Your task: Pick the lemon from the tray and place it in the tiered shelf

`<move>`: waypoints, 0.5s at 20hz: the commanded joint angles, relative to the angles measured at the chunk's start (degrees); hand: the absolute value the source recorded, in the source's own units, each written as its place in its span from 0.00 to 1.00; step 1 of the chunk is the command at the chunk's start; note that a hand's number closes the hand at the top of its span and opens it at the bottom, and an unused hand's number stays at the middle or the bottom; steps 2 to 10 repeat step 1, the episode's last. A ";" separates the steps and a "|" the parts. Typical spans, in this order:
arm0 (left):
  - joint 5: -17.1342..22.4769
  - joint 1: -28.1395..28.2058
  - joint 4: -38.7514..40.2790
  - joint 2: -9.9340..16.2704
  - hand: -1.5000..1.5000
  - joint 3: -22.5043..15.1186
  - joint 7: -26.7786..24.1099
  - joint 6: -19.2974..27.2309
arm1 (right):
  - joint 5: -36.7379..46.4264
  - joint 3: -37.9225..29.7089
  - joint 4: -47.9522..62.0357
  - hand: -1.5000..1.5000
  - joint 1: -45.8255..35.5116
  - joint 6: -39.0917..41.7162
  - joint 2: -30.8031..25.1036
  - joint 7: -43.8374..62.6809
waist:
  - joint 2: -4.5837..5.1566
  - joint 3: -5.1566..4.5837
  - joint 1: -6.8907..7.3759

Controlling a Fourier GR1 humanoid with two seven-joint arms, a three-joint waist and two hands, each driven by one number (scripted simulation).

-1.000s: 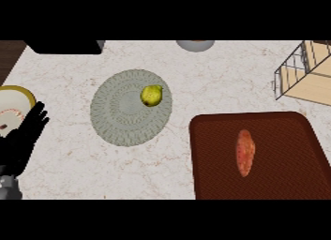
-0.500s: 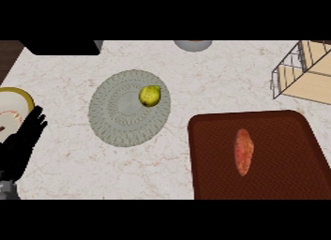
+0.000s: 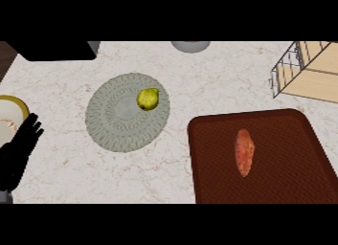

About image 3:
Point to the yellow lemon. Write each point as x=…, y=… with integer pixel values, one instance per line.
x=148, y=99

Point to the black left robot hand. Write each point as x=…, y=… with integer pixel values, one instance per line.
x=17, y=150

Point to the orange sweet potato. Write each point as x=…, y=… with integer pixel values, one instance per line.
x=244, y=152

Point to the white plate with yellow rim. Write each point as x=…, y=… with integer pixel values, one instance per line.
x=2, y=122

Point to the dark red tray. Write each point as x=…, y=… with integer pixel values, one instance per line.
x=279, y=159

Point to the black appliance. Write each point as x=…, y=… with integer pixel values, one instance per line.
x=58, y=50

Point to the grey round bowl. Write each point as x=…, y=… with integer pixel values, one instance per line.
x=189, y=46

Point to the round grey woven placemat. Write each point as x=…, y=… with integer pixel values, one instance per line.
x=124, y=124

